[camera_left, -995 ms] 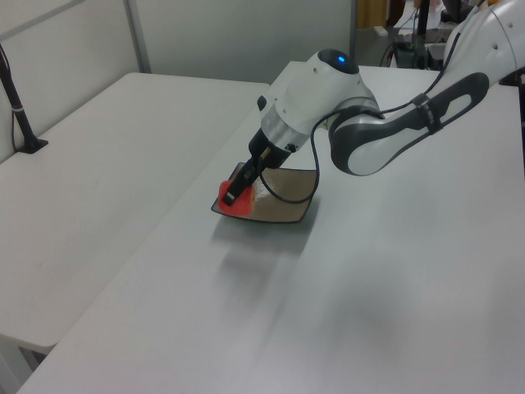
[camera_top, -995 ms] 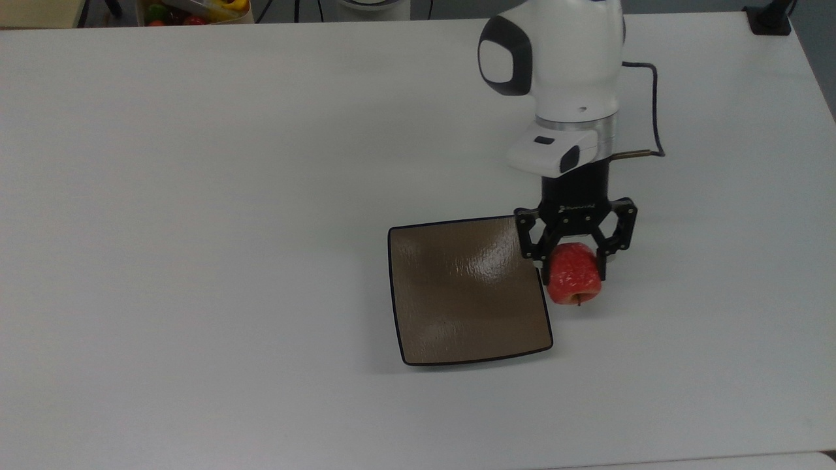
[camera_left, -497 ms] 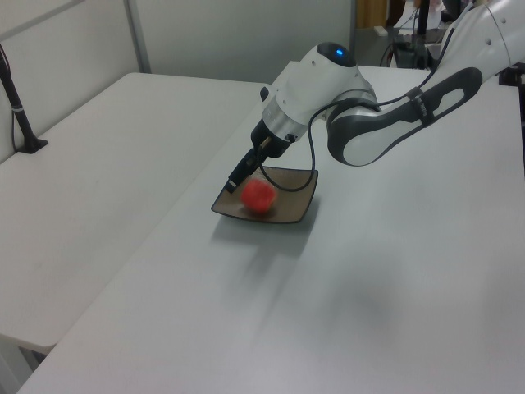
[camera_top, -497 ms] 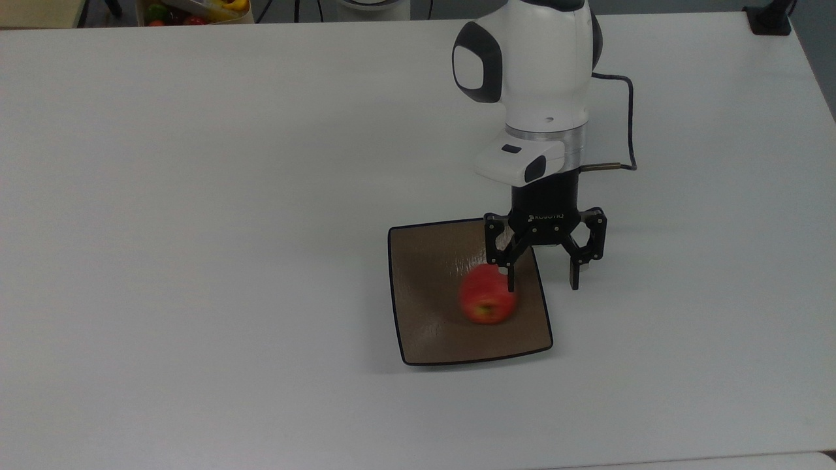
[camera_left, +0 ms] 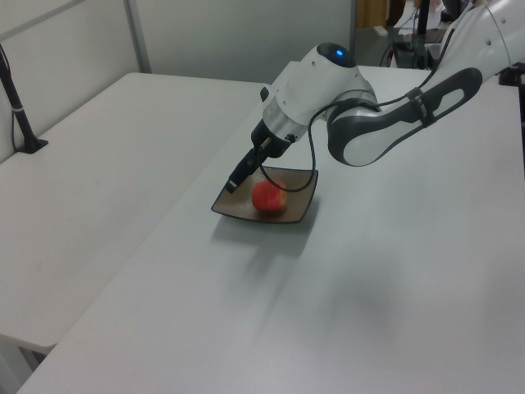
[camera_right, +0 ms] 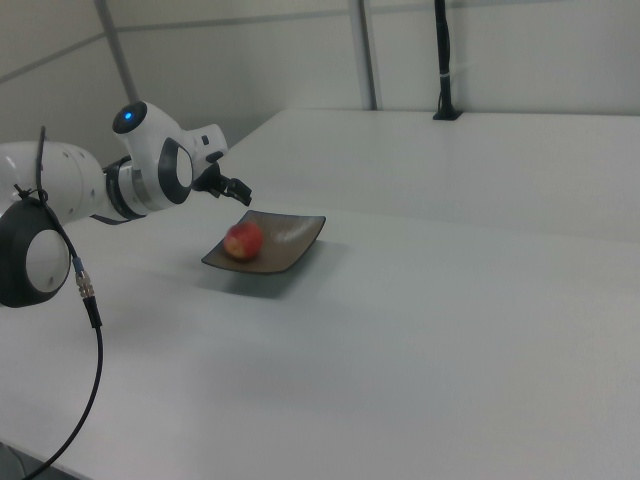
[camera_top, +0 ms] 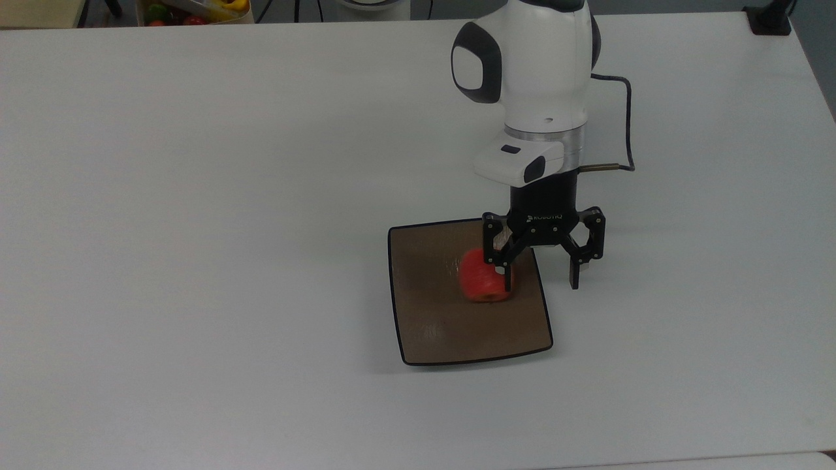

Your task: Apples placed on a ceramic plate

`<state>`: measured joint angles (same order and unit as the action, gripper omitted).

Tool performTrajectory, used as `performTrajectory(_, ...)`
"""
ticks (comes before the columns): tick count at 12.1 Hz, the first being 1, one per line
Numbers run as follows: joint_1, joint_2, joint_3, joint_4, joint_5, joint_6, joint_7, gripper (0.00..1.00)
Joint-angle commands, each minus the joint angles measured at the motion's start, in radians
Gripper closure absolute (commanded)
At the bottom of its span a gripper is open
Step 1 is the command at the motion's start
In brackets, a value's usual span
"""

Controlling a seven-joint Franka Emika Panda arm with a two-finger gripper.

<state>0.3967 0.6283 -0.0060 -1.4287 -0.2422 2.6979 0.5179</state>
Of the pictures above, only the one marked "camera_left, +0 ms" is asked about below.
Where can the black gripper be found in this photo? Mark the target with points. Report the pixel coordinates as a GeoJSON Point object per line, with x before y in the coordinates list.
{"type": "Point", "coordinates": [275, 145]}

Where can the red apple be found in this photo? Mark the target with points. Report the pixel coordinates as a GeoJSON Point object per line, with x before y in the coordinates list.
{"type": "Point", "coordinates": [268, 199]}

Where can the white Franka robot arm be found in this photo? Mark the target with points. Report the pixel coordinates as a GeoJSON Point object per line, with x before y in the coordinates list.
{"type": "Point", "coordinates": [369, 123]}

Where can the square brown ceramic plate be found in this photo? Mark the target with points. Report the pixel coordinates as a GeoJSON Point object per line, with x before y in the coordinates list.
{"type": "Point", "coordinates": [295, 205]}

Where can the wooden cabinet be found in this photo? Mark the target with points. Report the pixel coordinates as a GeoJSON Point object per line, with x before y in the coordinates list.
{"type": "Point", "coordinates": [371, 13]}

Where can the black background stand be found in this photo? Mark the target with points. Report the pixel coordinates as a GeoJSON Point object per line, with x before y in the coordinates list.
{"type": "Point", "coordinates": [422, 33]}

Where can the black pole with clamp foot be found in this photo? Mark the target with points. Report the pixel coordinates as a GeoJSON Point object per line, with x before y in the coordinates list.
{"type": "Point", "coordinates": [16, 106]}

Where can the grey partition post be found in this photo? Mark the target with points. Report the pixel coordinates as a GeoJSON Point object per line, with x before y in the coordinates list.
{"type": "Point", "coordinates": [352, 33]}
{"type": "Point", "coordinates": [138, 37]}

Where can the black clamp mount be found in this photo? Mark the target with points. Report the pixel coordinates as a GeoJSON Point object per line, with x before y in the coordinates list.
{"type": "Point", "coordinates": [512, 74]}

